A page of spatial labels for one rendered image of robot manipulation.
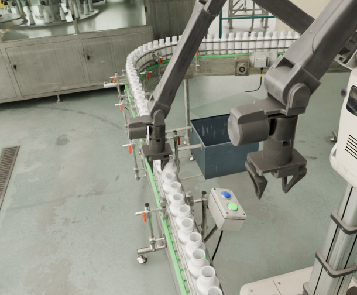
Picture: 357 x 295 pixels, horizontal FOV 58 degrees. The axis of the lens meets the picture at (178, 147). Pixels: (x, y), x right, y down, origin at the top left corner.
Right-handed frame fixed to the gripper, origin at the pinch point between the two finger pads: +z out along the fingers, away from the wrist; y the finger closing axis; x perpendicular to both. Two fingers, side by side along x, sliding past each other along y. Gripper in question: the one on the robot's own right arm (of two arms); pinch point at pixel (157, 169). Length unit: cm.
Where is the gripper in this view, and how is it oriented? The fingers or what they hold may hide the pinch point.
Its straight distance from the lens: 118.7
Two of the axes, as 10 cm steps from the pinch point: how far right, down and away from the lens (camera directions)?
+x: 2.5, 5.3, -8.1
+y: -9.7, 1.0, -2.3
